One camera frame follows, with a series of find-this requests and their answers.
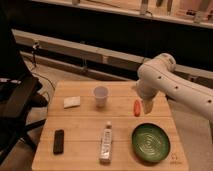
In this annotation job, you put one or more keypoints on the black chair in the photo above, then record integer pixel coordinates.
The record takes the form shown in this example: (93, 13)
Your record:
(18, 93)

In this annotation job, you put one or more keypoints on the green ceramic bowl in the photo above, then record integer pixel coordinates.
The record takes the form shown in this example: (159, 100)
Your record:
(150, 143)

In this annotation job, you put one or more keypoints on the orange carrot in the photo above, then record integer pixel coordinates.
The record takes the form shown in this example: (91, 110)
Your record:
(137, 108)

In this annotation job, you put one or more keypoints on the white sponge block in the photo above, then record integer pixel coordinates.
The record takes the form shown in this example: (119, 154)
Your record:
(71, 102)

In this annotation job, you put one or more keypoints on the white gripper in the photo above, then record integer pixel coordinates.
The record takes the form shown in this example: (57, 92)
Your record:
(147, 93)

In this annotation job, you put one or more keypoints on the white tube with cap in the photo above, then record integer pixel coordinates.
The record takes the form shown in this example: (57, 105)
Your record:
(106, 143)

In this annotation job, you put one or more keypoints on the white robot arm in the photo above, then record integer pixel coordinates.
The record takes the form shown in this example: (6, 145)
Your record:
(157, 75)

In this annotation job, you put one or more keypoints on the black remote control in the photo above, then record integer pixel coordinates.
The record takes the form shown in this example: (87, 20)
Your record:
(58, 146)

